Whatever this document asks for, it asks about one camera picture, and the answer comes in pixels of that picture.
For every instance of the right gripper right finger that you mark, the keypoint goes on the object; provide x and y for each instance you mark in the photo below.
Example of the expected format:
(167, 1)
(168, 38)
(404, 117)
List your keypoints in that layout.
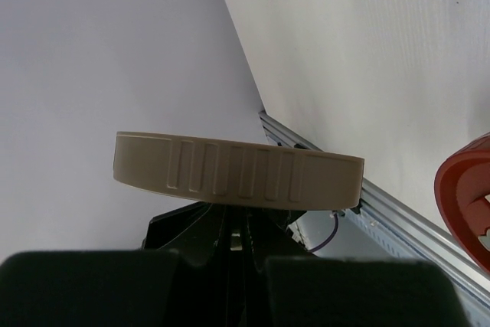
(284, 285)

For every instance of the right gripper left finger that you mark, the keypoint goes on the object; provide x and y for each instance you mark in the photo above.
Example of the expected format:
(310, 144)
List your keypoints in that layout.
(177, 278)

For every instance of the brown round lid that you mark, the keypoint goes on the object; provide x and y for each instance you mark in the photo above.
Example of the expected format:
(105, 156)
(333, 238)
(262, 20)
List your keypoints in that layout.
(238, 173)

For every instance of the red round lid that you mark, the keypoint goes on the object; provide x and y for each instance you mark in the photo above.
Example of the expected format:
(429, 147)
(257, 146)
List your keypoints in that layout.
(461, 189)

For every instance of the aluminium mounting rail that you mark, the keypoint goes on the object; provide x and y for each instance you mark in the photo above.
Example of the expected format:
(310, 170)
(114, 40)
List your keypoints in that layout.
(383, 197)

